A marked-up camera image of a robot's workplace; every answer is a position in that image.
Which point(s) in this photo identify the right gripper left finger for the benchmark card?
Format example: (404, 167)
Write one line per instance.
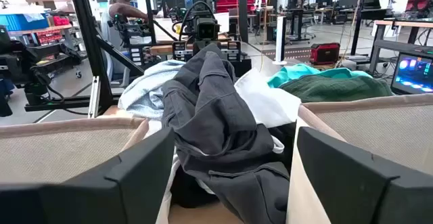
(101, 200)

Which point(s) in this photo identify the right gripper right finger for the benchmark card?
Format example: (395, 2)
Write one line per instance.
(355, 190)

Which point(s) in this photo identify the dark grey garment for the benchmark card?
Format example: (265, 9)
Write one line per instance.
(216, 115)

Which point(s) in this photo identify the light blue knit garment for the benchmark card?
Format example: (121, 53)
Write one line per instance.
(145, 92)

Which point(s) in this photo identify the black garment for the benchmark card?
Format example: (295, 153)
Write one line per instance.
(193, 191)

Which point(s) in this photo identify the white button shirt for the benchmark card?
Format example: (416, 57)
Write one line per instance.
(267, 102)

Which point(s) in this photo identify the teal garment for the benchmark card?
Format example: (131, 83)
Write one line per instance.
(294, 73)

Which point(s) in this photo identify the dark green garment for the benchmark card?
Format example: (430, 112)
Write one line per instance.
(331, 88)

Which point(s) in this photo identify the black background robot arm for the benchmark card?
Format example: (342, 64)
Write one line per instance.
(130, 31)

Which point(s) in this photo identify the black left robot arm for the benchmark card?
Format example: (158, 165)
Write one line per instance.
(203, 47)

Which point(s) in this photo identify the red bin shelf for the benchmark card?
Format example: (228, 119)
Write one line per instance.
(230, 4)

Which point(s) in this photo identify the black pillar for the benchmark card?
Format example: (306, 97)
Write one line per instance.
(243, 14)

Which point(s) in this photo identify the cream fabric storage bin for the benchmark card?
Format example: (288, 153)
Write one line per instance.
(389, 129)
(50, 149)

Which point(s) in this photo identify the person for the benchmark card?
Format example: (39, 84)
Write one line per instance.
(118, 5)

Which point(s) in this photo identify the red equipment box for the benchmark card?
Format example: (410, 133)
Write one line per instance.
(324, 53)

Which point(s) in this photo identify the black monitor stand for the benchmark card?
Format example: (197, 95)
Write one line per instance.
(358, 21)

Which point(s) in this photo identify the black equipment stand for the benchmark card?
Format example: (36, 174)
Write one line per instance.
(20, 61)

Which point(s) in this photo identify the wooden top workbench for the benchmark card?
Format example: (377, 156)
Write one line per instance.
(406, 23)

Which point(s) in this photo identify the blue plastic bin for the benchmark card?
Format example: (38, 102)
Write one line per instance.
(17, 22)

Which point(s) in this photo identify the white tower post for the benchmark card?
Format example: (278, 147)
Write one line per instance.
(280, 38)

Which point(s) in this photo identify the black table frame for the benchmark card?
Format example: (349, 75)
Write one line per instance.
(88, 31)

